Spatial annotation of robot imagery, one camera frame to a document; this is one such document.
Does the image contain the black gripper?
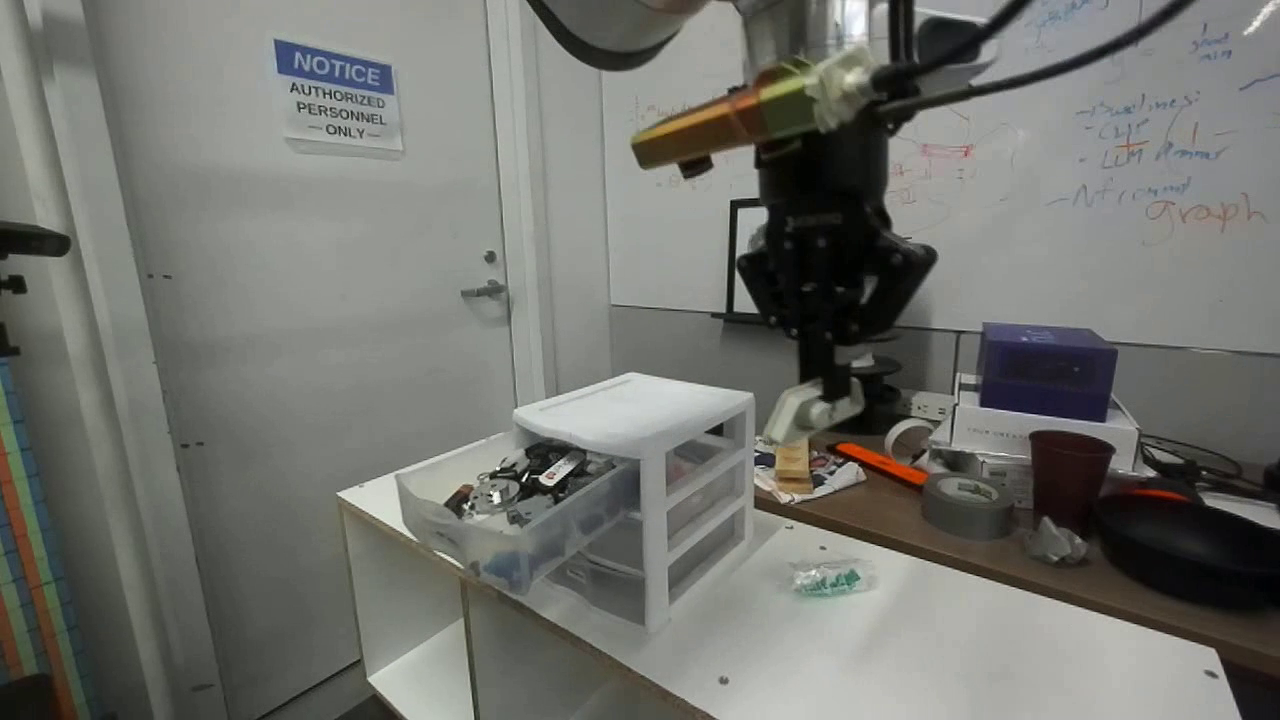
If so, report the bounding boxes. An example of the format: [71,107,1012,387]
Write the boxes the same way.
[736,119,941,401]

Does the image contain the green bag of small parts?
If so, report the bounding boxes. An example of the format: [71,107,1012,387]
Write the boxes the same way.
[790,561,873,606]

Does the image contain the clear drawer with clutter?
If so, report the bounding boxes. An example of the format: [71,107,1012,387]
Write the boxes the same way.
[393,438,650,598]

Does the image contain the clear plastic drawer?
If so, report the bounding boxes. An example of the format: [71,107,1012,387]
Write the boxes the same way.
[565,455,753,572]
[554,505,753,625]

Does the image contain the black framed portrait picture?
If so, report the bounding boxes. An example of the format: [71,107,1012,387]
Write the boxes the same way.
[722,197,778,324]

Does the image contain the white tape roll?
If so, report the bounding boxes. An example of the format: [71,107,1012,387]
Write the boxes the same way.
[886,417,943,467]

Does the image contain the small wooden block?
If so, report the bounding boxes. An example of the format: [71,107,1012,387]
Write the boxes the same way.
[771,438,817,494]

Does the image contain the orange utility knife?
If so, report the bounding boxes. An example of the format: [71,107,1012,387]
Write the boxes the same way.
[830,438,931,494]

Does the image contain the loose printed papers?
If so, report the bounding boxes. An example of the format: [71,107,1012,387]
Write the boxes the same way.
[753,445,873,510]

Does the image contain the purple box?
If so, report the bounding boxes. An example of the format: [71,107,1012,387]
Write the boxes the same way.
[975,322,1119,425]

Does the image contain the white cardboard box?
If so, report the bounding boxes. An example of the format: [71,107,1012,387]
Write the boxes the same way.
[907,387,1145,481]

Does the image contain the brown wooden desk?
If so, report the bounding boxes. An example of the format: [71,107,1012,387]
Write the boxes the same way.
[753,445,1280,675]

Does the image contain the maroon plastic cup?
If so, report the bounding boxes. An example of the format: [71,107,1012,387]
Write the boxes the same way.
[1030,428,1119,528]

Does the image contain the crumpled foil piece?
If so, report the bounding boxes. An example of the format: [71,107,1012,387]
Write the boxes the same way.
[1019,516,1096,572]

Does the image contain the white shelf cabinet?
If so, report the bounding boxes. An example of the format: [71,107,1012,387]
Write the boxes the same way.
[336,434,1245,720]

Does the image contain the pile of small dark items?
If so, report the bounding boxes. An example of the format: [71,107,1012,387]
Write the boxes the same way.
[439,439,624,524]

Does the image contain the black frying pan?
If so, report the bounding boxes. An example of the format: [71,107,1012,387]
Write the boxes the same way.
[1094,485,1280,615]

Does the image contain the blue white notice sign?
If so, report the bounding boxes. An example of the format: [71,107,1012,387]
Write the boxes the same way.
[262,33,412,158]

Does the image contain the black tripod head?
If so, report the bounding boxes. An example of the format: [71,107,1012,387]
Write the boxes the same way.
[0,222,78,364]

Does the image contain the yellow taped wrist camera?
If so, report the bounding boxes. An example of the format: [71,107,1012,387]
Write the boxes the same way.
[629,52,887,183]

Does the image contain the white plastic drawer unit frame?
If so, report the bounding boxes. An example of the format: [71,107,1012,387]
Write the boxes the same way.
[508,367,759,637]

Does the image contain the wall whiteboard with writing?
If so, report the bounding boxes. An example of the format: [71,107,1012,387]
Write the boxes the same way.
[596,0,1280,362]

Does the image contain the grey duct tape roll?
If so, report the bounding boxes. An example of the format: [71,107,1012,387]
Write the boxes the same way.
[919,473,1019,544]

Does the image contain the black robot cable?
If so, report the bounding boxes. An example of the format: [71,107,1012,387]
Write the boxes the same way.
[865,0,1201,127]

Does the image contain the silver door handle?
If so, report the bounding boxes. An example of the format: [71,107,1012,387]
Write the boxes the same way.
[457,249,518,324]

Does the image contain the black cable on desk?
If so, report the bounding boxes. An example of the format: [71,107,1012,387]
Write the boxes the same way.
[1137,434,1280,505]

